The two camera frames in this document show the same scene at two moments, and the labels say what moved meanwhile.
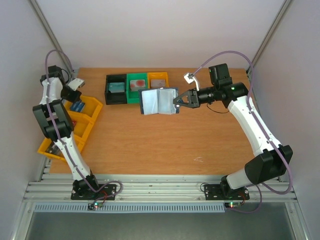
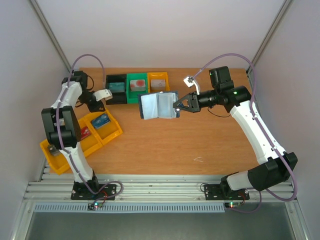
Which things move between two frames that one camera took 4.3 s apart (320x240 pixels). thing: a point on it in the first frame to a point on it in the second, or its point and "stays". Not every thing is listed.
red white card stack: x=135 y=85 stays
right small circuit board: x=231 y=204 stays
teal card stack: x=116 y=87 stays
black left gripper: x=75 y=98 to x=95 y=108
